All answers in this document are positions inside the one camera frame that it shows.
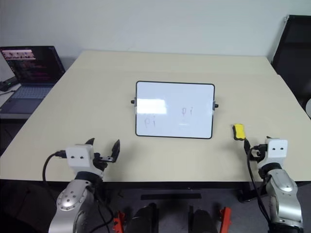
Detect small black-framed whiteboard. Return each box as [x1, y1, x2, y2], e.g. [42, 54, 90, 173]
[130, 80, 219, 140]

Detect black office chair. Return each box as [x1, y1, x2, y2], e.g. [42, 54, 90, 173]
[270, 14, 311, 105]

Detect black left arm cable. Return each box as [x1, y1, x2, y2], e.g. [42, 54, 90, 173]
[42, 150, 67, 203]

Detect thin black cable under arm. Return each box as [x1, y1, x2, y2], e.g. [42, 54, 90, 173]
[86, 184, 114, 233]

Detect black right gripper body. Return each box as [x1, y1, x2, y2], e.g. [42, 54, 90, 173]
[249, 144, 268, 162]

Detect dark rounded robot leg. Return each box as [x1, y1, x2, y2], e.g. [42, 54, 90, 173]
[125, 202, 159, 233]
[188, 205, 221, 233]

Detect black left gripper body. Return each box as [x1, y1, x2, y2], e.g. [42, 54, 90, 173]
[92, 152, 115, 171]

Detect red bracket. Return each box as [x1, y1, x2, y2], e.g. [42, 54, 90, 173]
[219, 206, 232, 233]
[112, 210, 125, 233]

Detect black table frame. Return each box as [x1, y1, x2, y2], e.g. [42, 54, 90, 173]
[0, 179, 311, 204]

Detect black flat floor strip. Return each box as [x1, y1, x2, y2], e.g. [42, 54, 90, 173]
[140, 193, 203, 200]

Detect yellow whiteboard eraser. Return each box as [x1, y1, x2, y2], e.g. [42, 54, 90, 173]
[231, 123, 246, 141]

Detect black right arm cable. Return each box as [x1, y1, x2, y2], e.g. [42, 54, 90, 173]
[246, 145, 272, 228]

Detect black device with green light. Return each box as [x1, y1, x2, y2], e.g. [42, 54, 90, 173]
[0, 77, 19, 92]

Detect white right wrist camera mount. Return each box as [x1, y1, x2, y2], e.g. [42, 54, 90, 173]
[257, 137, 289, 171]

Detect open dark laptop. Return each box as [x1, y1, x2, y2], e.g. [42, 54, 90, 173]
[0, 45, 67, 115]

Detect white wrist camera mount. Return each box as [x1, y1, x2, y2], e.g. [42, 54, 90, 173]
[257, 137, 289, 171]
[66, 143, 104, 176]

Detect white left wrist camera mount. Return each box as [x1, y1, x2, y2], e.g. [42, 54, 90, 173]
[66, 143, 104, 176]

